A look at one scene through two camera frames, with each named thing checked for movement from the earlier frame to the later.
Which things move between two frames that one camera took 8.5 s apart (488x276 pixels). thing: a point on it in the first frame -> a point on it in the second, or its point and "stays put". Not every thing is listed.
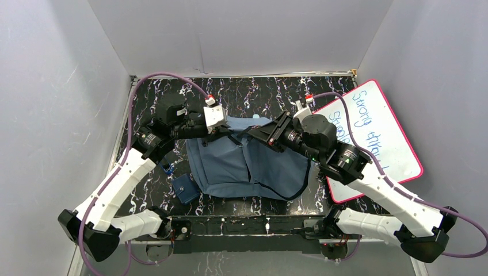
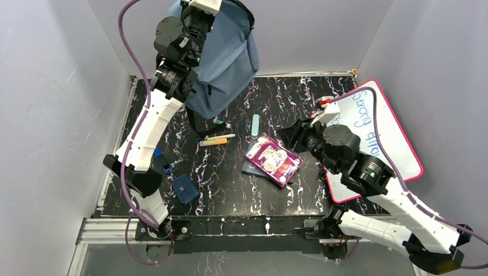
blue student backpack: x=238 y=161 -> x=230 y=59
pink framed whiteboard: x=378 y=130 stays put
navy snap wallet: x=185 y=188 stays put
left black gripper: x=200 y=129 -> x=199 y=19
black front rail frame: x=243 y=233 stays put
